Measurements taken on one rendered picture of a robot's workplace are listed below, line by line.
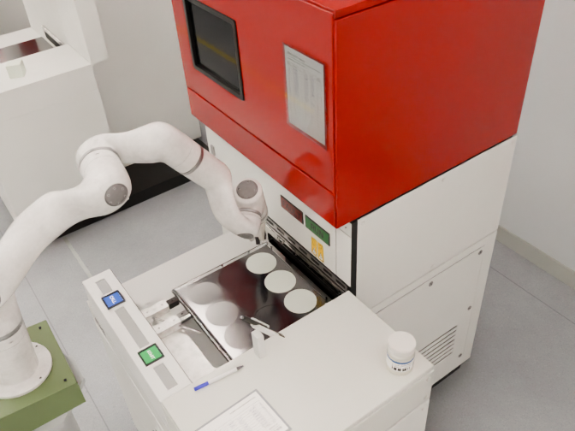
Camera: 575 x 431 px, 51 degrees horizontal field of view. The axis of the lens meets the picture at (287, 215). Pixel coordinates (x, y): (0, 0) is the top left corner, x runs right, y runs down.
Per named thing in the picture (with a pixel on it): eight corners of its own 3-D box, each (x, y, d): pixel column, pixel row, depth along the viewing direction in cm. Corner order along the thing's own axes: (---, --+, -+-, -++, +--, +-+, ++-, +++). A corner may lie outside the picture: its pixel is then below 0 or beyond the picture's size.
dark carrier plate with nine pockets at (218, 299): (266, 245, 208) (266, 245, 208) (329, 304, 186) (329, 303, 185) (177, 292, 193) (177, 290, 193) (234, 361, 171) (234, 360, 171)
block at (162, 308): (165, 305, 191) (163, 298, 189) (170, 311, 189) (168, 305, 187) (142, 317, 188) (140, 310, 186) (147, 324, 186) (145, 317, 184)
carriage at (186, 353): (166, 309, 194) (164, 304, 192) (225, 386, 170) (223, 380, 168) (143, 321, 190) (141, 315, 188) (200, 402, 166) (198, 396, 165)
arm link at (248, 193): (264, 226, 180) (269, 198, 184) (259, 206, 168) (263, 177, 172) (237, 224, 181) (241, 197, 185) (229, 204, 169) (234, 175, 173)
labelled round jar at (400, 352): (400, 349, 162) (402, 326, 156) (418, 366, 158) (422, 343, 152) (380, 363, 159) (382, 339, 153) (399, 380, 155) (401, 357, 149)
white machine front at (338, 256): (222, 197, 243) (208, 109, 218) (355, 318, 190) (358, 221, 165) (215, 199, 242) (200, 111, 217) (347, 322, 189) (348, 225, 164)
